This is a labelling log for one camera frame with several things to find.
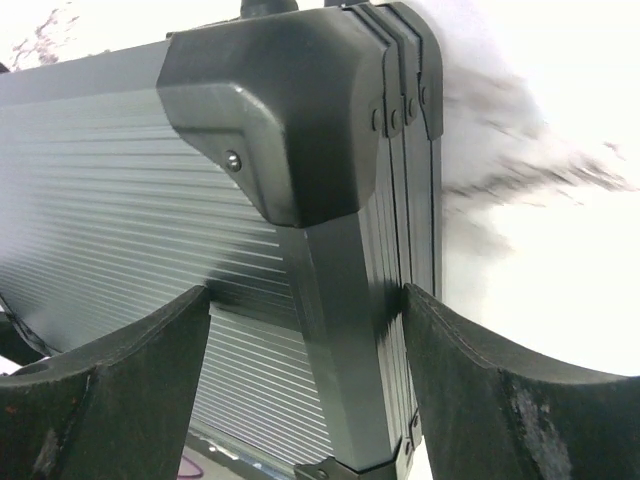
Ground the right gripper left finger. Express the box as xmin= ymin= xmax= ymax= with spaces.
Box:
xmin=1 ymin=286 xmax=210 ymax=479

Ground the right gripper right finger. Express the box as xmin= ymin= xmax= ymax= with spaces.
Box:
xmin=403 ymin=284 xmax=639 ymax=479

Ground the black poker set case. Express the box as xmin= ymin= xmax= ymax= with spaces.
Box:
xmin=1 ymin=1 xmax=443 ymax=479

